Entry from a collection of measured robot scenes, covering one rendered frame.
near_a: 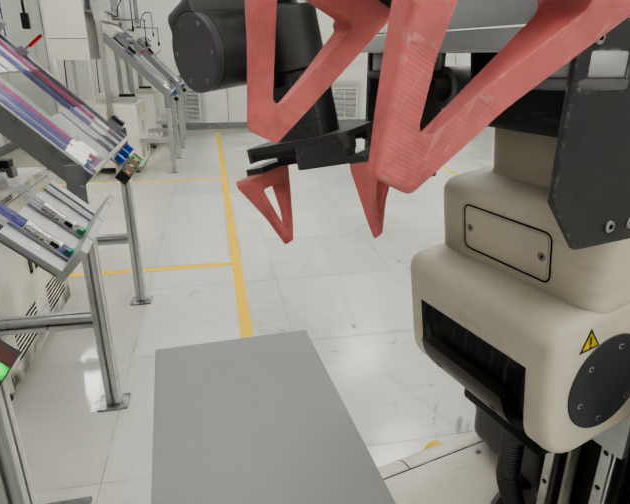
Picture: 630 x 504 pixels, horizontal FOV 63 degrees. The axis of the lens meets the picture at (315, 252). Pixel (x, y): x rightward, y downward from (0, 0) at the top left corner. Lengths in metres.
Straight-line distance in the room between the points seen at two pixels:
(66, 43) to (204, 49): 4.76
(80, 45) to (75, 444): 3.96
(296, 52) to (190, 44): 0.09
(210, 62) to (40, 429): 1.50
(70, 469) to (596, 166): 1.46
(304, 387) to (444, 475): 0.45
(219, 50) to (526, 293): 0.36
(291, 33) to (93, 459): 1.36
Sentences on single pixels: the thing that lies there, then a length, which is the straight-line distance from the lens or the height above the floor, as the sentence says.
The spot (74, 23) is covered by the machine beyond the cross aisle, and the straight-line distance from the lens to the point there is 5.14.
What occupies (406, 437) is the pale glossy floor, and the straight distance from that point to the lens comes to 1.59.
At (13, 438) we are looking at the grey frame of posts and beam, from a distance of 0.99.
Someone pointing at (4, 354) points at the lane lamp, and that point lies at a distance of 0.80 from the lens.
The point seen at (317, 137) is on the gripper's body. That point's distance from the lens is 0.44.
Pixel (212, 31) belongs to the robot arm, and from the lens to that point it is 0.40.
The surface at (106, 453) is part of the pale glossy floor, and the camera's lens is 1.63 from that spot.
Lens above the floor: 1.02
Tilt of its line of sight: 21 degrees down
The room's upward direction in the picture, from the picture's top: straight up
